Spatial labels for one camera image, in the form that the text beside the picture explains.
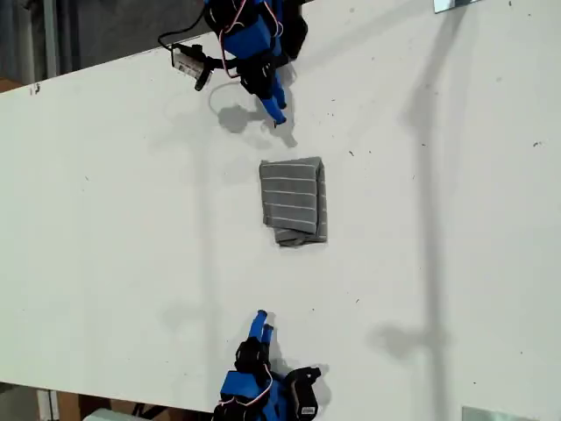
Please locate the white plastic container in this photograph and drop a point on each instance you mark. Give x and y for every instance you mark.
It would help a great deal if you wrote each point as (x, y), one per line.
(109, 416)

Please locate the grey striped towel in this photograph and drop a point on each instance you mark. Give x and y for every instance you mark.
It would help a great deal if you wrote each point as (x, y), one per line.
(289, 197)

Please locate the grey metal post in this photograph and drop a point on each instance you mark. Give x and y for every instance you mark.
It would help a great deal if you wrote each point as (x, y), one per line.
(50, 39)

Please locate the white table leg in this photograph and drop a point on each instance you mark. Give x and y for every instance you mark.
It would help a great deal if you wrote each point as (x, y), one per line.
(47, 405)

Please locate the black table clamp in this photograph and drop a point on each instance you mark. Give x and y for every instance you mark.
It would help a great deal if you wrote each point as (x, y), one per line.
(298, 35)

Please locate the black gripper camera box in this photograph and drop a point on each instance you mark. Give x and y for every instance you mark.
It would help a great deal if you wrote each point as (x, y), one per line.
(304, 394)
(188, 63)

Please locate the black camera stalk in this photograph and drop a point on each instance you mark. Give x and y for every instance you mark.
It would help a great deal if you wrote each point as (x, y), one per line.
(223, 62)
(280, 377)

